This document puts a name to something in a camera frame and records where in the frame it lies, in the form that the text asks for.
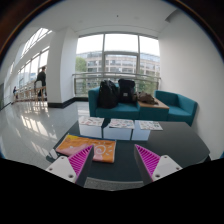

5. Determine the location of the black backpack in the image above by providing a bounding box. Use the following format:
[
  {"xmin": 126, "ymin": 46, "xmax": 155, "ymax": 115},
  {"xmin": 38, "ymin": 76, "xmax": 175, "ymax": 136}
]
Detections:
[
  {"xmin": 118, "ymin": 79, "xmax": 135, "ymax": 103},
  {"xmin": 98, "ymin": 80, "xmax": 118, "ymax": 109}
]

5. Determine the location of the metal balcony railing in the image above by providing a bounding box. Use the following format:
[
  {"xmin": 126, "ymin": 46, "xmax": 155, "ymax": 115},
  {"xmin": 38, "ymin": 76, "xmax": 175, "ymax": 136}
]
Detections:
[{"xmin": 72, "ymin": 71, "xmax": 160, "ymax": 97}]

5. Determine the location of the white cube stool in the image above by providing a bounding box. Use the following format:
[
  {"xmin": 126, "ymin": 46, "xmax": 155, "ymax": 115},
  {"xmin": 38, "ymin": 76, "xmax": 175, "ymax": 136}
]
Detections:
[
  {"xmin": 102, "ymin": 118, "xmax": 135, "ymax": 140},
  {"xmin": 132, "ymin": 120, "xmax": 163, "ymax": 141},
  {"xmin": 78, "ymin": 116, "xmax": 104, "ymax": 138}
]

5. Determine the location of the wooden side table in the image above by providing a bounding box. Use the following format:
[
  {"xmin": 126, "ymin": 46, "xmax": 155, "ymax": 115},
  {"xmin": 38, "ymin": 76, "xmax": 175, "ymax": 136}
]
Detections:
[{"xmin": 138, "ymin": 100, "xmax": 169, "ymax": 121}]

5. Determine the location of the orange pink folded towel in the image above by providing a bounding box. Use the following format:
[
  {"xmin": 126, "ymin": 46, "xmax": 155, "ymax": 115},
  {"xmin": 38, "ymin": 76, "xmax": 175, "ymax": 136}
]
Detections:
[{"xmin": 55, "ymin": 133, "xmax": 117, "ymax": 164}]

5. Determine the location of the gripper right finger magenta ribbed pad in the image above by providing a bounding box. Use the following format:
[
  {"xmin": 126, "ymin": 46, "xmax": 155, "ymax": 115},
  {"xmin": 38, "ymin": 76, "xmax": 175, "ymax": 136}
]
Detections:
[{"xmin": 133, "ymin": 143, "xmax": 183, "ymax": 186}]

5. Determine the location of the teal sofa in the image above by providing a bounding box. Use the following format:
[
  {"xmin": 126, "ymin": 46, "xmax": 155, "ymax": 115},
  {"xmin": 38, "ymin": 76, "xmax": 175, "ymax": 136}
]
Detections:
[{"xmin": 88, "ymin": 87, "xmax": 140, "ymax": 120}]

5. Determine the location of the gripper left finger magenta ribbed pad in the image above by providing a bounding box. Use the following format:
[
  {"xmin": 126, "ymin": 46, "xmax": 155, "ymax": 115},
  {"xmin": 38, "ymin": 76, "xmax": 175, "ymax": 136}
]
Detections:
[{"xmin": 45, "ymin": 144, "xmax": 95, "ymax": 188}]

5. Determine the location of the person in dark clothes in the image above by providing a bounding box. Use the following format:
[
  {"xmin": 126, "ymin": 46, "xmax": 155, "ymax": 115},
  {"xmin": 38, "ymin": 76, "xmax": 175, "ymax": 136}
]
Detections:
[{"xmin": 34, "ymin": 66, "xmax": 46, "ymax": 88}]

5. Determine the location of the black backpack left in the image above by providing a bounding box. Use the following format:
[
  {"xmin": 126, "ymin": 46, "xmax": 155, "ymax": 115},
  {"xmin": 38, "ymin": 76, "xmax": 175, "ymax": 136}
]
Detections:
[{"xmin": 98, "ymin": 80, "xmax": 118, "ymax": 109}]

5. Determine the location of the white cube stool right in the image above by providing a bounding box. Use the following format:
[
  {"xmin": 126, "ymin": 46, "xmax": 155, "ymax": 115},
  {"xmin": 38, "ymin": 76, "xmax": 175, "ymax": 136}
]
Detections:
[{"xmin": 132, "ymin": 120, "xmax": 163, "ymax": 141}]

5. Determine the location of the black backpack right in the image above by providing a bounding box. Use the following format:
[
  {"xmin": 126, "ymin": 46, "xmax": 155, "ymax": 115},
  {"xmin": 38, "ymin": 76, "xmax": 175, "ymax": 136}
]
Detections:
[{"xmin": 118, "ymin": 79, "xmax": 135, "ymax": 103}]

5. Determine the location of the brown bag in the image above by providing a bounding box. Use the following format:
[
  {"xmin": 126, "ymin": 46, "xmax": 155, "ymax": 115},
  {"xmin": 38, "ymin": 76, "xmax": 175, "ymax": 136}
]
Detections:
[{"xmin": 137, "ymin": 91, "xmax": 157, "ymax": 105}]

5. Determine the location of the teal armchair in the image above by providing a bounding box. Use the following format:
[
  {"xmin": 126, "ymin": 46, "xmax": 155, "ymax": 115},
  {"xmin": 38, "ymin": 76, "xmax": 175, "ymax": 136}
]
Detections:
[{"xmin": 154, "ymin": 90, "xmax": 198, "ymax": 126}]

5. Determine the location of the wooden bar stool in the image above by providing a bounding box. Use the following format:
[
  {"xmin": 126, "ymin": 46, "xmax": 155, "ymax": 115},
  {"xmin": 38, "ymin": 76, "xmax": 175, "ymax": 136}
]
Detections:
[{"xmin": 34, "ymin": 86, "xmax": 47, "ymax": 104}]

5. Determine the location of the white cube stool middle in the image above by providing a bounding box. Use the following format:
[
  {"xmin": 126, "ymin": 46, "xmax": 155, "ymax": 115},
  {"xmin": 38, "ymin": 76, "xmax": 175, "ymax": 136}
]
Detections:
[{"xmin": 102, "ymin": 118, "xmax": 135, "ymax": 140}]

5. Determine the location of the white cube stool left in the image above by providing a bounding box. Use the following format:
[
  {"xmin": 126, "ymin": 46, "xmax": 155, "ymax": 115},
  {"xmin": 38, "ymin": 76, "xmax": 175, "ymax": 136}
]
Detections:
[{"xmin": 78, "ymin": 116, "xmax": 104, "ymax": 138}]

